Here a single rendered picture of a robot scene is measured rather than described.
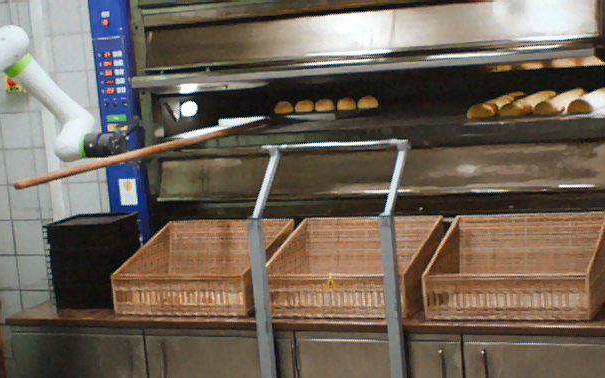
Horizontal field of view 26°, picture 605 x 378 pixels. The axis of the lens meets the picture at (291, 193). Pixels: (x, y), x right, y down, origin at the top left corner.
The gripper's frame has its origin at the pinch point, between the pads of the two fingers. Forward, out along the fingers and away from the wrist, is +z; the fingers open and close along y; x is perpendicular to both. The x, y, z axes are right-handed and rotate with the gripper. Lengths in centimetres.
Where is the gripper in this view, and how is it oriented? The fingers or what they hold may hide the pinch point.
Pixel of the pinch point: (154, 141)
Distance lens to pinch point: 473.3
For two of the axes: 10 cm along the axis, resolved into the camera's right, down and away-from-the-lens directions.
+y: 0.7, 10.0, 0.3
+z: 9.4, -0.5, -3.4
